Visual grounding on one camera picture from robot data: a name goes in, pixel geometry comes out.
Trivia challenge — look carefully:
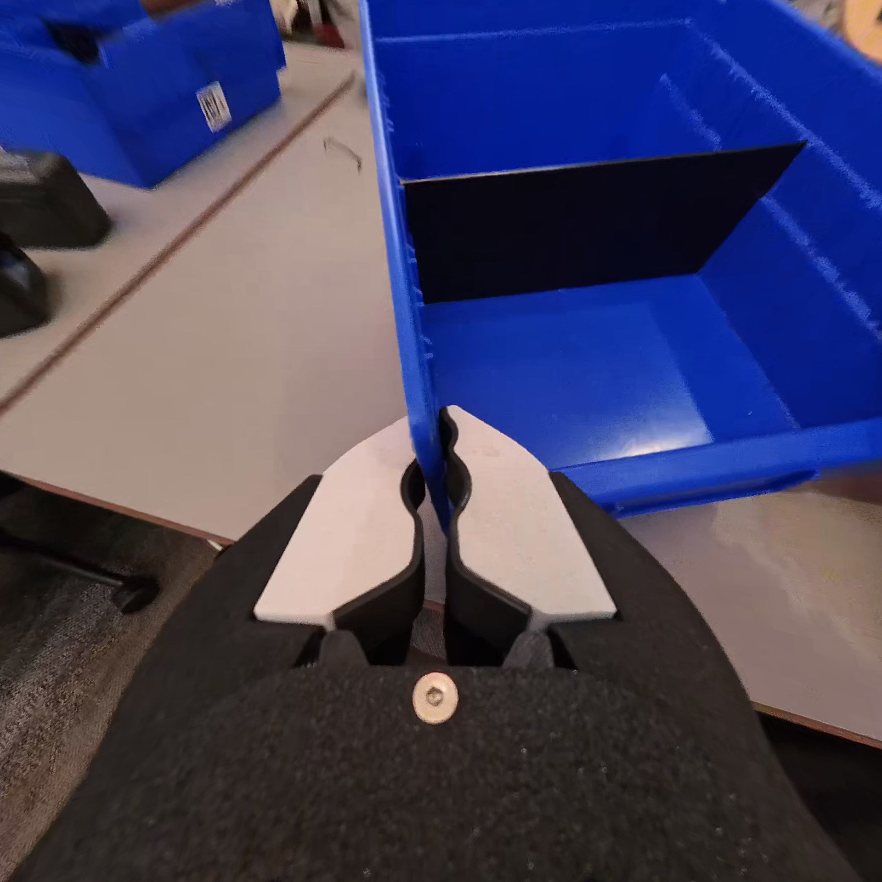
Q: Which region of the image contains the blue bin with white label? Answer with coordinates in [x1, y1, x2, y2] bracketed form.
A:
[83, 0, 287, 190]

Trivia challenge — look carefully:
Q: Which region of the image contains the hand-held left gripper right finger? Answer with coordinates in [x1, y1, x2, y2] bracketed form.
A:
[439, 405, 617, 668]

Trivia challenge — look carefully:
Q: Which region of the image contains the tan tape roll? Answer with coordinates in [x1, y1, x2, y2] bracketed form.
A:
[842, 0, 882, 64]

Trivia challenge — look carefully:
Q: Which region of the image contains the black case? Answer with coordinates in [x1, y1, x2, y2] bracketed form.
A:
[0, 148, 113, 250]

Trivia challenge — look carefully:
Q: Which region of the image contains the blue plastic bin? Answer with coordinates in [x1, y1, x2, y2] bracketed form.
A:
[358, 0, 882, 531]
[0, 14, 146, 187]

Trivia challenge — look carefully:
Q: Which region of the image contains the black bin divider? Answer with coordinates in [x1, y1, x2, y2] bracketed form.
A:
[401, 141, 807, 305]

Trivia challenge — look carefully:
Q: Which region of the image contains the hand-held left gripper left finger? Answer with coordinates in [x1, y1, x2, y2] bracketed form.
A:
[254, 415, 427, 666]

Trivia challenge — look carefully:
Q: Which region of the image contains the black chair base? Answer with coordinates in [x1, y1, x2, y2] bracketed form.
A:
[0, 475, 159, 614]

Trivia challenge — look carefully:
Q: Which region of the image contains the grey desk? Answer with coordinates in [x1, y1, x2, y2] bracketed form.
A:
[0, 69, 882, 748]
[0, 41, 356, 411]

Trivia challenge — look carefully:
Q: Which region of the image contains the black rounded object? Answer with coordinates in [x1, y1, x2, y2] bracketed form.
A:
[0, 234, 51, 339]

